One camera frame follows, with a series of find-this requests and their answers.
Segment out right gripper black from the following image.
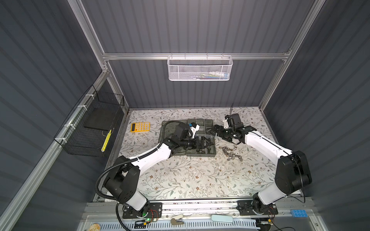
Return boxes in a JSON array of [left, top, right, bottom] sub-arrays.
[[209, 125, 234, 141]]

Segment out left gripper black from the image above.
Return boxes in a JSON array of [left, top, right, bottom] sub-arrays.
[[179, 136, 211, 149]]

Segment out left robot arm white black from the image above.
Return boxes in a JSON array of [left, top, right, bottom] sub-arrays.
[[95, 121, 214, 217]]

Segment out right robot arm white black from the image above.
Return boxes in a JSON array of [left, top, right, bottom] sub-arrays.
[[213, 114, 312, 215]]

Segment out pile of screws and nuts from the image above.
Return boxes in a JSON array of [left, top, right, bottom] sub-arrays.
[[219, 146, 243, 162]]

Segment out clear green compartment organizer box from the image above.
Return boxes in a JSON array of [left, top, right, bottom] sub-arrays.
[[159, 118, 216, 157]]

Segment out black bolt in organizer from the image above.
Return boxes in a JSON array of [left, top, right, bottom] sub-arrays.
[[196, 147, 211, 154]]

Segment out floral patterned table mat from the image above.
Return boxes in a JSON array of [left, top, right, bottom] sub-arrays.
[[119, 108, 276, 200]]

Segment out yellow calculator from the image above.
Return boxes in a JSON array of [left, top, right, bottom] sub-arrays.
[[130, 122, 151, 133]]

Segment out light blue oval object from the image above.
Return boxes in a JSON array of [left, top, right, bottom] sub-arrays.
[[211, 214, 233, 223]]

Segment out beige tape dispenser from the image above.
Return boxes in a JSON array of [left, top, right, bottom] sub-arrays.
[[170, 214, 184, 226]]

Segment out blue lego brick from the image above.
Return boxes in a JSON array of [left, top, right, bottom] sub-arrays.
[[291, 209, 308, 218]]

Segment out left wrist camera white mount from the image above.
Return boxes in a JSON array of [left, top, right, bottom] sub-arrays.
[[189, 122, 200, 139]]

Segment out white wire mesh basket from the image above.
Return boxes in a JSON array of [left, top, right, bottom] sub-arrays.
[[167, 56, 233, 81]]

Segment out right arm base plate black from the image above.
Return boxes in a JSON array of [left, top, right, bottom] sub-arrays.
[[236, 200, 278, 216]]

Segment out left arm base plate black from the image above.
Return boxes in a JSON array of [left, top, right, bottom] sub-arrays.
[[122, 202, 163, 219]]

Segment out black wire mesh basket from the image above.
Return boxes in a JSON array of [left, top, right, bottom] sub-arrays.
[[55, 87, 125, 157]]

